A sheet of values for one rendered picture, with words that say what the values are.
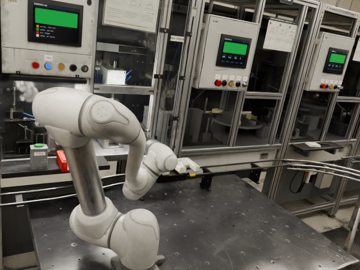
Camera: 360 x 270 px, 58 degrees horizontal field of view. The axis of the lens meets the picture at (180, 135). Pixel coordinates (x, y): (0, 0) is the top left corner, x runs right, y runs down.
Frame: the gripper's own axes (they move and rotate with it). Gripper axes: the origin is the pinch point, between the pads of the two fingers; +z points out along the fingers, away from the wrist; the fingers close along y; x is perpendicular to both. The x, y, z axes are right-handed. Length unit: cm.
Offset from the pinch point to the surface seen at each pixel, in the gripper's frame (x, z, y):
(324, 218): -240, 22, -113
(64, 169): 36.0, 3.4, -19.6
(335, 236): -220, -6, -111
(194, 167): -44, 2, -25
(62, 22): 36, 18, 52
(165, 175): -22.5, 0.5, -27.9
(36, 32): 48, 18, 45
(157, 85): -21.2, 22.6, 22.4
